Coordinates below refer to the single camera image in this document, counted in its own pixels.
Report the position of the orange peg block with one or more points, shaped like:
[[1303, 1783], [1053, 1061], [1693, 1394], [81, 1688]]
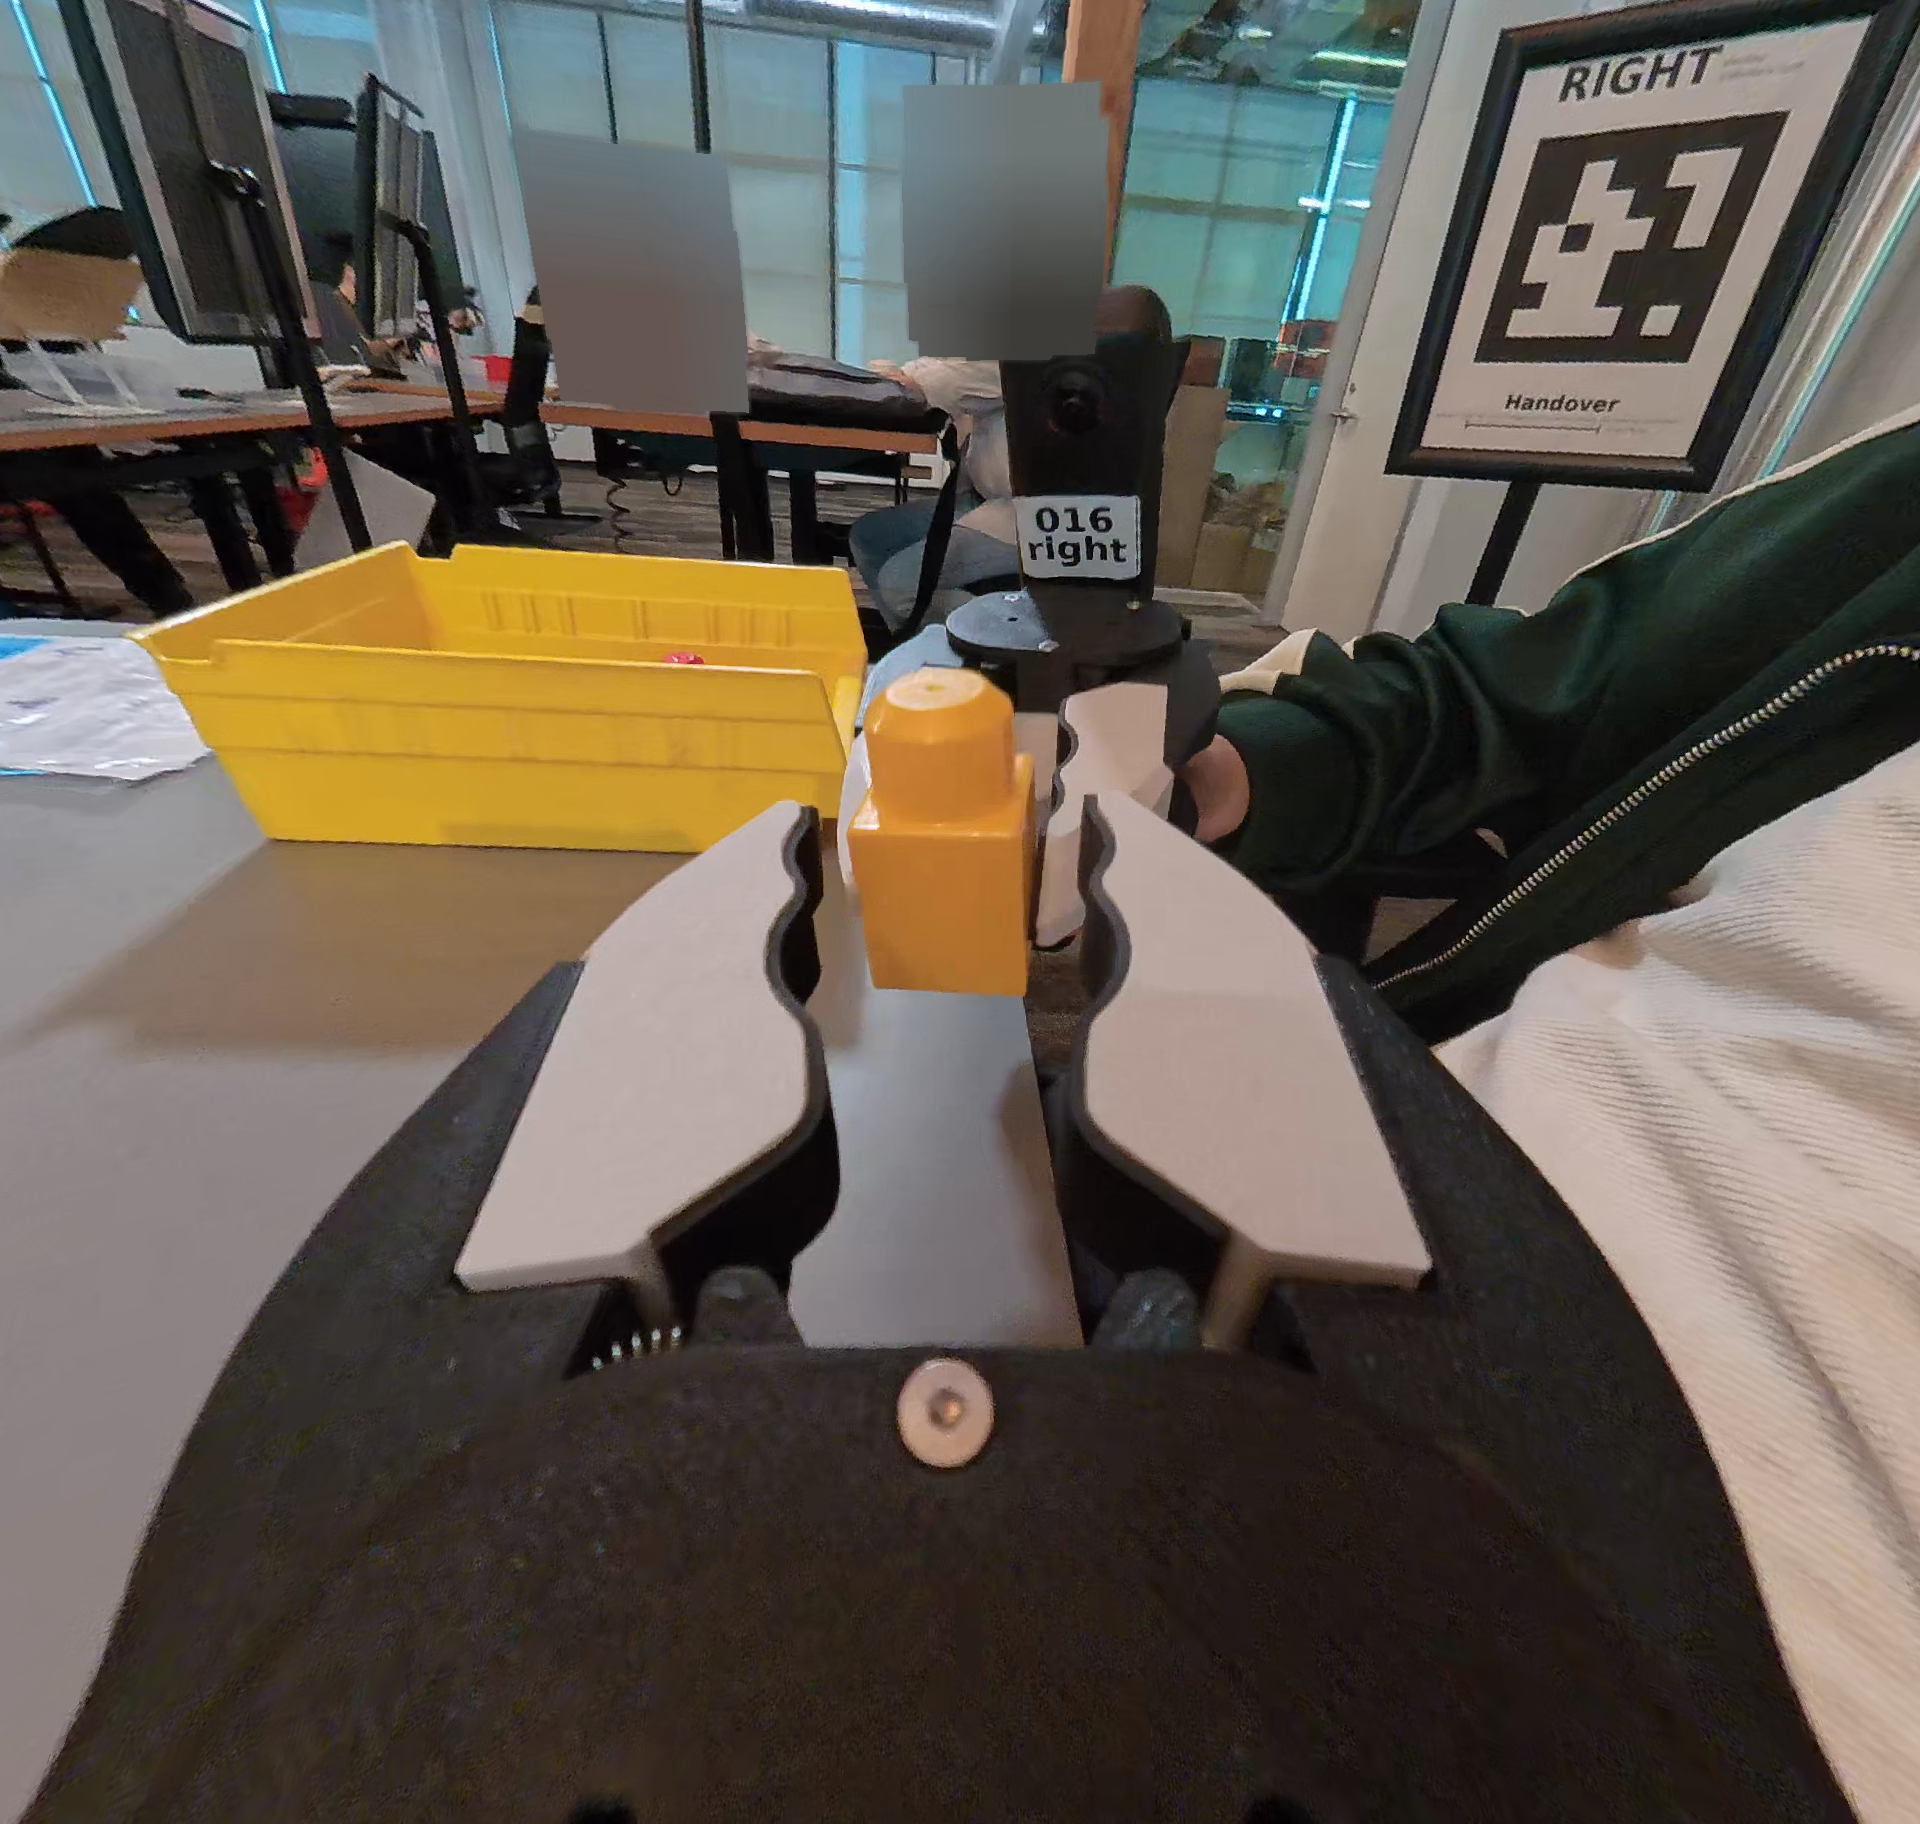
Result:
[[946, 879]]

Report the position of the black office chair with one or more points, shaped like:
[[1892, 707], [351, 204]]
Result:
[[528, 398]]

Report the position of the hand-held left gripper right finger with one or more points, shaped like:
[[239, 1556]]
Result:
[[1231, 1089]]

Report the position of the brown cardboard box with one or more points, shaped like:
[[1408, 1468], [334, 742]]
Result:
[[1206, 503]]

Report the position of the black monitor on stand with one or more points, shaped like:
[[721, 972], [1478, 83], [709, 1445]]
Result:
[[181, 159], [392, 204]]

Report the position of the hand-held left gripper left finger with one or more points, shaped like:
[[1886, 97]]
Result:
[[661, 1074]]

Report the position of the person's right forearm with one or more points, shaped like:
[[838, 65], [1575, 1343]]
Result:
[[1501, 745]]

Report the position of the yellow plastic bin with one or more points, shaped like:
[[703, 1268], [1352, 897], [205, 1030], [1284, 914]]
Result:
[[451, 760]]

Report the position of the white printed sheet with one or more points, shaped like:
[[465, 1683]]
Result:
[[76, 700]]

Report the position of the black bag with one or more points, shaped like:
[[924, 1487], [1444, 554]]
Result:
[[826, 377]]

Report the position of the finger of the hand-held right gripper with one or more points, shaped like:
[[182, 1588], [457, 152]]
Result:
[[1116, 736], [842, 850]]

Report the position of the person's right hand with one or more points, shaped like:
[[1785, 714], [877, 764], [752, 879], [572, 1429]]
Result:
[[1222, 790]]

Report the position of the framed marker sign on stand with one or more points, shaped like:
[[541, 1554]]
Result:
[[1636, 234]]

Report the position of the wooden office desk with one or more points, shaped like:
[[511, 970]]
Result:
[[150, 422], [841, 431]]

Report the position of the grey desk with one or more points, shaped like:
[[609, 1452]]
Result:
[[225, 1030]]

